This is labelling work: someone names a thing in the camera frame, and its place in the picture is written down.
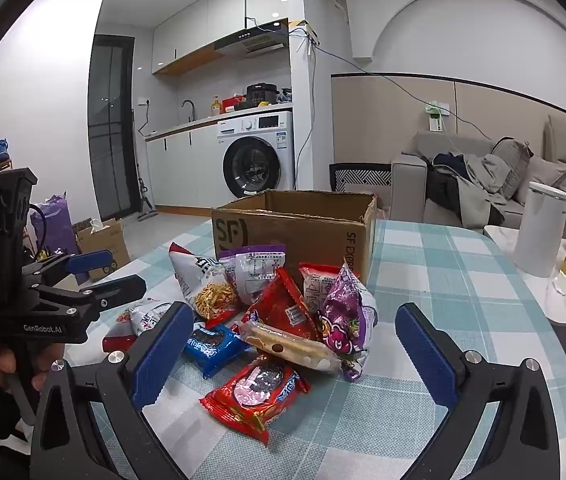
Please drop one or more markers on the red box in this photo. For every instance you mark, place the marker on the red box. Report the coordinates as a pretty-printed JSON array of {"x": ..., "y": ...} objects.
[{"x": 233, "y": 104}]

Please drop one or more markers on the purple plastic bag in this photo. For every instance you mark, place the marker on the purple plastic bag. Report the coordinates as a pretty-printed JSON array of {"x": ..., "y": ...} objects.
[{"x": 55, "y": 225}]

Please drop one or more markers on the white side table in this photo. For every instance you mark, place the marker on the white side table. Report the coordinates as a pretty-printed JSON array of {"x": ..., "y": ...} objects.
[{"x": 558, "y": 300}]

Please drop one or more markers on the black patterned basket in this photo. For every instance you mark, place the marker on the black patterned basket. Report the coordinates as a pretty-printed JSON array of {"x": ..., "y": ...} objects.
[{"x": 363, "y": 177}]

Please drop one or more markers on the range hood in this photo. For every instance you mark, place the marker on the range hood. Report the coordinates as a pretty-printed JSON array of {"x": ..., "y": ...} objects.
[{"x": 253, "y": 42}]

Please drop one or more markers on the grey pillow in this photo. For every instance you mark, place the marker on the grey pillow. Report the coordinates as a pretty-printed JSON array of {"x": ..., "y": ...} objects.
[
  {"x": 545, "y": 177},
  {"x": 513, "y": 165}
]

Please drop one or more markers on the white wall cabinets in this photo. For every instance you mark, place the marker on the white wall cabinets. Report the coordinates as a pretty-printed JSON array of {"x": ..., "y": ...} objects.
[{"x": 203, "y": 20}]

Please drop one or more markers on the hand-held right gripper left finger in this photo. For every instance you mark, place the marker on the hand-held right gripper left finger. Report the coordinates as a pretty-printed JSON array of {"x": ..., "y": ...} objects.
[{"x": 163, "y": 355}]

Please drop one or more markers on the red cookie packet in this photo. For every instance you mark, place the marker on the red cookie packet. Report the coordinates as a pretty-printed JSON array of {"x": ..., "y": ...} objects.
[{"x": 258, "y": 390}]

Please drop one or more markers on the kitchen faucet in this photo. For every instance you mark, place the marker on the kitchen faucet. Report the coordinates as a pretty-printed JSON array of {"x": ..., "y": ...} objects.
[{"x": 189, "y": 107}]

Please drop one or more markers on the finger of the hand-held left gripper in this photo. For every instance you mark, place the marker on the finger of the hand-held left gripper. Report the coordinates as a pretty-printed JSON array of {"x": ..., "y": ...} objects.
[
  {"x": 113, "y": 288},
  {"x": 90, "y": 261}
]

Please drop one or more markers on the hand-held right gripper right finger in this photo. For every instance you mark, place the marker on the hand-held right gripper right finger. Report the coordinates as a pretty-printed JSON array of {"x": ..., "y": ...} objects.
[{"x": 425, "y": 355}]

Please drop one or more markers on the wall control panel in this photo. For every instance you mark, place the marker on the wall control panel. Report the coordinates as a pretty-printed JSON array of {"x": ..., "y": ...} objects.
[{"x": 435, "y": 120}]

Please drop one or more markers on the dark glass door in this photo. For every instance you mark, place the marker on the dark glass door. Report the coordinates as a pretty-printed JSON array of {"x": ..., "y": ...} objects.
[{"x": 110, "y": 125}]

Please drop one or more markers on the small red snack packet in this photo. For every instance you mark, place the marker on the small red snack packet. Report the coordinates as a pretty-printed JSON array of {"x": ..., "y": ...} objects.
[{"x": 115, "y": 342}]

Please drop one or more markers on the mop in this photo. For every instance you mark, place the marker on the mop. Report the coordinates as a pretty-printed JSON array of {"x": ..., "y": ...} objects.
[{"x": 142, "y": 195}]

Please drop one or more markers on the grey sofa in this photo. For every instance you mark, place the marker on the grey sofa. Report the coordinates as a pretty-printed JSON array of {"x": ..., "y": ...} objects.
[{"x": 408, "y": 185}]

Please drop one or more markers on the checked tablecloth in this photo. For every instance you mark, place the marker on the checked tablecloth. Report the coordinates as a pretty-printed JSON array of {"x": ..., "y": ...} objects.
[{"x": 413, "y": 270}]

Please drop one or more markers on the white printed snack packet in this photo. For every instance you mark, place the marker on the white printed snack packet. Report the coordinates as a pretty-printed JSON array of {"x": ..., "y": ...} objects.
[{"x": 145, "y": 317}]

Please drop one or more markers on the white red-edged snack packet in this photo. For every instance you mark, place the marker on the white red-edged snack packet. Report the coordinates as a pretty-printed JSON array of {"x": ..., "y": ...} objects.
[{"x": 318, "y": 285}]

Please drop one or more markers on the white noodle snack bag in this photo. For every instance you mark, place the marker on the white noodle snack bag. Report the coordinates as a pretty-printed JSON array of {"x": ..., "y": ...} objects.
[{"x": 208, "y": 292}]

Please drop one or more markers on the white kettle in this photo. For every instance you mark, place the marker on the white kettle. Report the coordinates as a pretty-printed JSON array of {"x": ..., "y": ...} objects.
[{"x": 540, "y": 230}]

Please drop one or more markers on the white base cabinets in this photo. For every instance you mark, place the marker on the white base cabinets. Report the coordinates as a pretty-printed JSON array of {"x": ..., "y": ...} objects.
[{"x": 183, "y": 170}]

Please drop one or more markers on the white washing machine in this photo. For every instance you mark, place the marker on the white washing machine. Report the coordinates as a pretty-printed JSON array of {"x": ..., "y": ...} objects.
[{"x": 268, "y": 125}]

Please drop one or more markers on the small cardboard box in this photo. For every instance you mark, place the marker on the small cardboard box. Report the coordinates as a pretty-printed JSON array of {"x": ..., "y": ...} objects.
[{"x": 108, "y": 245}]

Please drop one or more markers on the purple snack bag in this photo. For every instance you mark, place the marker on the purple snack bag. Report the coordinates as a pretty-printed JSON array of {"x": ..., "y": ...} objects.
[{"x": 345, "y": 320}]

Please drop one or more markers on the brown cardboard box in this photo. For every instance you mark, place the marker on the brown cardboard box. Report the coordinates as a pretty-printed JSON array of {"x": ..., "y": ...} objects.
[{"x": 273, "y": 230}]

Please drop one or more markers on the white labelled snack packet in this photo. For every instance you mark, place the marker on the white labelled snack packet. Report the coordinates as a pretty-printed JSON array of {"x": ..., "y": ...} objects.
[{"x": 258, "y": 270}]

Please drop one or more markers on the black pressure cooker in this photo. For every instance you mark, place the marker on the black pressure cooker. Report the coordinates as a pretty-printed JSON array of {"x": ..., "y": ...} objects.
[{"x": 260, "y": 96}]

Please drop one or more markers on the blue cookie packet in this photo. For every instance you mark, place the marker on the blue cookie packet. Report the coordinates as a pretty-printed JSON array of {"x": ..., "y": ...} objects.
[{"x": 213, "y": 344}]

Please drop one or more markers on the pile of clothes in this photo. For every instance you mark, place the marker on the pile of clothes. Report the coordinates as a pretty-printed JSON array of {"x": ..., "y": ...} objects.
[{"x": 468, "y": 185}]

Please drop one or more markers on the beige biscuit packet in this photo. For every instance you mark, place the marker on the beige biscuit packet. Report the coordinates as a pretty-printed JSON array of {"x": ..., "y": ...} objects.
[{"x": 283, "y": 345}]

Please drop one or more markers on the red chips packet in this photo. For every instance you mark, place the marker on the red chips packet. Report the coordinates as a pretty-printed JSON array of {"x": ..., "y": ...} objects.
[{"x": 275, "y": 310}]

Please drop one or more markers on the yellow bottle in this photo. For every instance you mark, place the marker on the yellow bottle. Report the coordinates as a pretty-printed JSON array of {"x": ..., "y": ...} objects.
[{"x": 216, "y": 107}]

